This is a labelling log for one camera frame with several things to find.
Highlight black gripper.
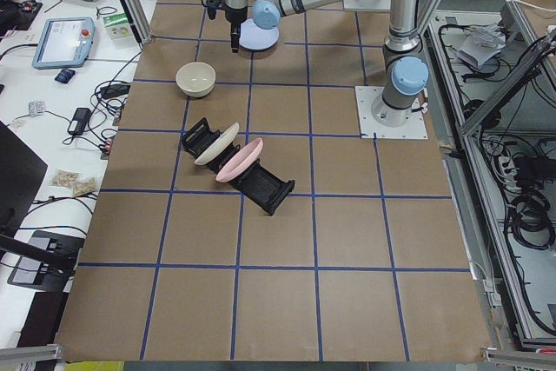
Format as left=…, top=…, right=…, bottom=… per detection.
left=225, top=6, right=248, bottom=53

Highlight cream plate in rack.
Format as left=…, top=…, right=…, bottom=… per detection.
left=195, top=122, right=239, bottom=166

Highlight black power adapter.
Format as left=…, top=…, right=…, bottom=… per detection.
left=67, top=107, right=92, bottom=136

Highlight green white carton box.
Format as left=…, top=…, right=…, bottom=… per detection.
left=103, top=13, right=133, bottom=39

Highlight black plate rack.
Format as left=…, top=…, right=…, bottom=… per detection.
left=181, top=117, right=295, bottom=215

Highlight near blue teach pendant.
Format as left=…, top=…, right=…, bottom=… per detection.
left=32, top=17, right=96, bottom=70

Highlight black monitor stand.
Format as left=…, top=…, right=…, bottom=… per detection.
left=1, top=124, right=84, bottom=292

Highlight cream ceramic bowl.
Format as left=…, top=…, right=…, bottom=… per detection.
left=175, top=62, right=216, bottom=98

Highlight pink plate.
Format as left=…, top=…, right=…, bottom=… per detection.
left=215, top=137, right=264, bottom=182

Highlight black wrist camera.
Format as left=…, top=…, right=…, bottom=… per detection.
left=206, top=0, right=226, bottom=20

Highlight blue plate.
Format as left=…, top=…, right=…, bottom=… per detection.
left=239, top=19, right=280, bottom=51

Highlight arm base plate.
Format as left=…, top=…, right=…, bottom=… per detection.
left=354, top=86, right=427, bottom=140
left=342, top=0, right=391, bottom=13

